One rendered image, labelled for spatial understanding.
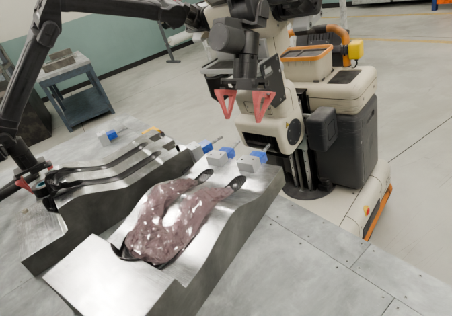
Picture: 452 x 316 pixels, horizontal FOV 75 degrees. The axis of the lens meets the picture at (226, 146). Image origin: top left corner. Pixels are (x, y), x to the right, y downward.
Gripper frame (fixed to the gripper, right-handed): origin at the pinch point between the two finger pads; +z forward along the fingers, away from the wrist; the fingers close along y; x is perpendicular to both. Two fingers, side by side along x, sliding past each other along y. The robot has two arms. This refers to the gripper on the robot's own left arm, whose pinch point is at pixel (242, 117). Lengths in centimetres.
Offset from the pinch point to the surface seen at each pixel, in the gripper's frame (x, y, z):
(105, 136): 3, -79, 16
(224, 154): 3.6, -8.7, 11.2
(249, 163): 2.5, 1.1, 11.6
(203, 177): -2.1, -10.8, 17.5
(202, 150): 9.4, -24.0, 13.3
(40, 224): -34, -42, 32
